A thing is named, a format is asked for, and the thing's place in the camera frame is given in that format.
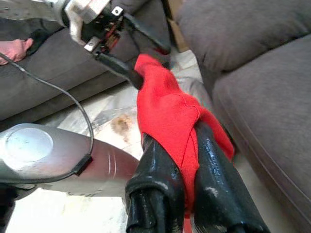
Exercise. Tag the person hand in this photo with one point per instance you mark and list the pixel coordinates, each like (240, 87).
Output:
(11, 51)

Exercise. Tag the black cloth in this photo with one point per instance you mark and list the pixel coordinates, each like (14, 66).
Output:
(37, 41)

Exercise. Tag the dark grey fabric sofa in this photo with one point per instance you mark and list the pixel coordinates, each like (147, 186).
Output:
(267, 97)
(56, 68)

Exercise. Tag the brown cardboard box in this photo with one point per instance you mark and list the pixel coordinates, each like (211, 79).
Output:
(178, 36)

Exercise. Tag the red pillow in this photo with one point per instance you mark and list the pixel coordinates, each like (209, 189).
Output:
(165, 106)

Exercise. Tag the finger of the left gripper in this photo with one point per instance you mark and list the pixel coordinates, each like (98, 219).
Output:
(121, 66)
(145, 31)

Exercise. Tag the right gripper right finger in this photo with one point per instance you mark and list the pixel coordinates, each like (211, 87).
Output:
(218, 194)

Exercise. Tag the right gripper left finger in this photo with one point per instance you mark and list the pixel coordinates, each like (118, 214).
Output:
(155, 194)

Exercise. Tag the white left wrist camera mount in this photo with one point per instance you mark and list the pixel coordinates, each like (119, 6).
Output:
(77, 14)

